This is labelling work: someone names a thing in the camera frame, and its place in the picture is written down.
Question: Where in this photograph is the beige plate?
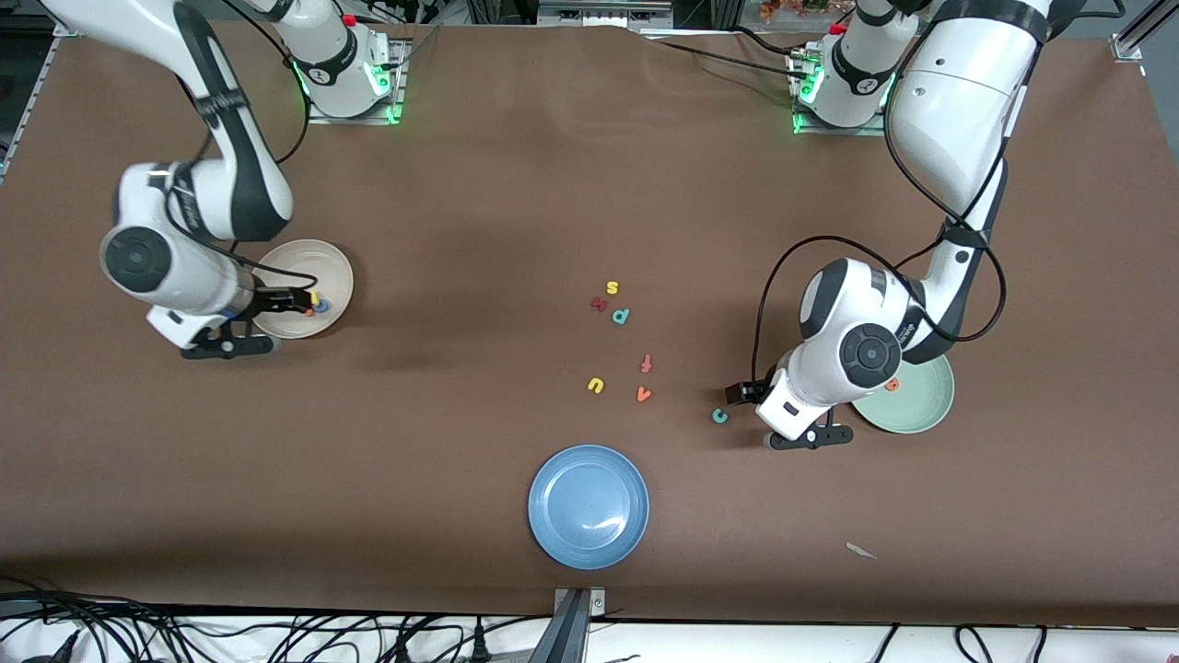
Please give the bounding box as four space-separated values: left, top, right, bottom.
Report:
249 239 355 340

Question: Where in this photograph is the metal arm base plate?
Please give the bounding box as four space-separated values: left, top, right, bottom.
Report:
790 46 890 137
307 39 408 125

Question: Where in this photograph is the green plate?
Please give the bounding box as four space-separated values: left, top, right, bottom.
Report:
852 355 956 435

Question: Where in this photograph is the grey metal bracket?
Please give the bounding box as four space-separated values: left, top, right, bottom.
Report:
530 587 607 663

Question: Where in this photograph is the aluminium frame profile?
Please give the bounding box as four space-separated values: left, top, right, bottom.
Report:
1110 0 1179 64
0 23 70 180

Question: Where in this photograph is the blue plate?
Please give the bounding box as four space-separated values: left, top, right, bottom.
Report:
528 445 650 570

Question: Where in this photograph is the grey metal frame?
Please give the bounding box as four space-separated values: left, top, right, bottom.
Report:
537 0 675 27

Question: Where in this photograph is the brown table cover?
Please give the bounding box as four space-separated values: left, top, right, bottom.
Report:
0 17 1179 629

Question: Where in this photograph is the black cable to arm base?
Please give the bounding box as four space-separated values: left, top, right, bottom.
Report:
732 26 816 58
656 39 800 71

